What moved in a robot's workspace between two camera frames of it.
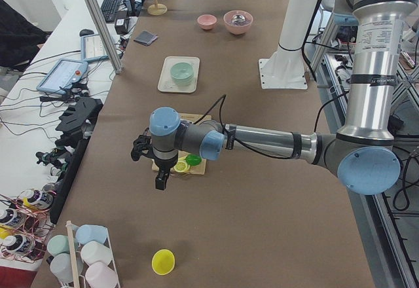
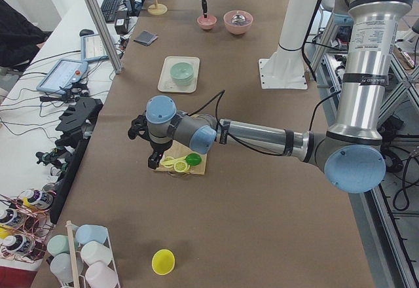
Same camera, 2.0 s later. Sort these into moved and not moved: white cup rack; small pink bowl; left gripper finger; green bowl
Moved: left gripper finger
Not moved: white cup rack; green bowl; small pink bowl
